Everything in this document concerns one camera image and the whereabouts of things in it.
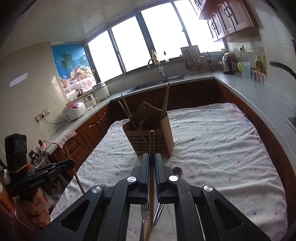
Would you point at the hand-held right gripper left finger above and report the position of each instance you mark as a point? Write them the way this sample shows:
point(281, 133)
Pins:
point(146, 171)

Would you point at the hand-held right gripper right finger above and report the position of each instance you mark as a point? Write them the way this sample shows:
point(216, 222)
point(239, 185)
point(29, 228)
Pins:
point(158, 173)

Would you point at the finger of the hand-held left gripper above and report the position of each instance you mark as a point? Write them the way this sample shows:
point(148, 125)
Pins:
point(53, 165)
point(60, 170)

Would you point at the wooden utensil holder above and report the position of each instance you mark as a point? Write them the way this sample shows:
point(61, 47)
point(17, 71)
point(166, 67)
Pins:
point(166, 136)

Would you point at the dark wooden chopstick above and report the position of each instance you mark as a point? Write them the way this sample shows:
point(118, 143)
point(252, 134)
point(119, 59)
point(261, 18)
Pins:
point(128, 110)

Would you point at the brown wooden chopstick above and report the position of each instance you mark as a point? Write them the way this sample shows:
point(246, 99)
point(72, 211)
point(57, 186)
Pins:
point(167, 97)
point(164, 102)

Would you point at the person's left hand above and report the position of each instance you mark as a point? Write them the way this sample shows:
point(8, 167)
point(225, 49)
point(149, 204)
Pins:
point(34, 208)

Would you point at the stainless steel spoon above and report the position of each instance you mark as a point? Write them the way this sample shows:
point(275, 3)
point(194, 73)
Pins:
point(178, 172)

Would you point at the pink lace cloth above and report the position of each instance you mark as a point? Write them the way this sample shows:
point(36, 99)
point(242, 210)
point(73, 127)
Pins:
point(66, 136)

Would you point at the wooden base cabinets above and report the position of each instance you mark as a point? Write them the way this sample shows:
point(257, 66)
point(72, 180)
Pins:
point(92, 129)

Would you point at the pink and white rice cooker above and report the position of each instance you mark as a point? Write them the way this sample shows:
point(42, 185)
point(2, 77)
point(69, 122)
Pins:
point(75, 110)

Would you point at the white floral tablecloth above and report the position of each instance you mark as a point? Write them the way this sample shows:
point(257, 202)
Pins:
point(208, 139)

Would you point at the small white kitchen appliance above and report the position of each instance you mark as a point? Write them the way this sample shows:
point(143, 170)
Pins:
point(90, 100)

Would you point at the white electric cooker pot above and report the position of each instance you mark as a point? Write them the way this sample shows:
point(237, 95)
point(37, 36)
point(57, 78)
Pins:
point(101, 91)

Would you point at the chrome kitchen faucet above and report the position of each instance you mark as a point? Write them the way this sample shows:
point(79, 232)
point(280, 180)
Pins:
point(161, 70)

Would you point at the tropical fruit roller blind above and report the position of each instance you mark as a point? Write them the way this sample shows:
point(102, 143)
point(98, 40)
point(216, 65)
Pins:
point(67, 60)

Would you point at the clear pump bottle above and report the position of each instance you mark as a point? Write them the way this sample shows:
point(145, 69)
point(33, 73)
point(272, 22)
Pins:
point(166, 58)

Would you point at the kitchen tool rack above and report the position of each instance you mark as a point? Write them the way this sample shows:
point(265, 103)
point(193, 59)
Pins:
point(196, 63)

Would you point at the yellow soap bottle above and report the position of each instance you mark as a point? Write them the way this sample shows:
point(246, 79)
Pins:
point(154, 55)

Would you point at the large kitchen window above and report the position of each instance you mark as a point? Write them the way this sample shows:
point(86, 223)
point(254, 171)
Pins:
point(134, 46)

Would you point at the stainless steel electric kettle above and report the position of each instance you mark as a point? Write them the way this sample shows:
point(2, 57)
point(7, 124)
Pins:
point(227, 63)

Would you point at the green mug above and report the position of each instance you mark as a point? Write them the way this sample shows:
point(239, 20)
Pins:
point(240, 67)

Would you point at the white plastic board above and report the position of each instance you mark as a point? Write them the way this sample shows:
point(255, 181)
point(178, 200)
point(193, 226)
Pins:
point(246, 69)

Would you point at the spice jar set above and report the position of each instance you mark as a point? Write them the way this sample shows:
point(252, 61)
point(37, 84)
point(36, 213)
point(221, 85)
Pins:
point(259, 77)

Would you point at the black stove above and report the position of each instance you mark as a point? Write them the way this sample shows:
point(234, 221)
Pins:
point(291, 124)

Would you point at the yellow oil bottle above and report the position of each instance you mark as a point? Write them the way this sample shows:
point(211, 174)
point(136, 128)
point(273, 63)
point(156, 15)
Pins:
point(258, 63)

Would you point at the wall power outlet strip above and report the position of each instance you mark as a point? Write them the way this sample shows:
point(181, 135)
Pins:
point(42, 114)

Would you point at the wall power socket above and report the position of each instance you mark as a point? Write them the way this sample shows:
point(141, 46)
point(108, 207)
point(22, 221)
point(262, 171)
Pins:
point(240, 48)

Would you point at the wooden wall cabinets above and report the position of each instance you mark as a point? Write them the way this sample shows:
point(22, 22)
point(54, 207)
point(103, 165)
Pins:
point(229, 18)

